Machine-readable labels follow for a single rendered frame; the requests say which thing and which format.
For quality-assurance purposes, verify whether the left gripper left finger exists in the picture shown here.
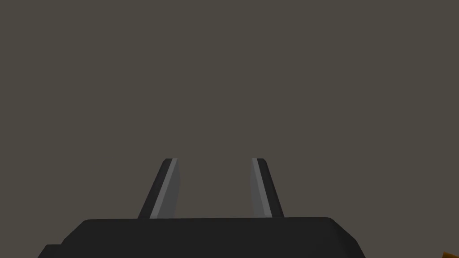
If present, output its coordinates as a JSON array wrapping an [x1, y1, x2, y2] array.
[[138, 157, 181, 219]]

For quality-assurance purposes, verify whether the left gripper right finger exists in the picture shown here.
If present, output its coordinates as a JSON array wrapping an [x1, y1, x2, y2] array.
[[250, 157, 286, 219]]

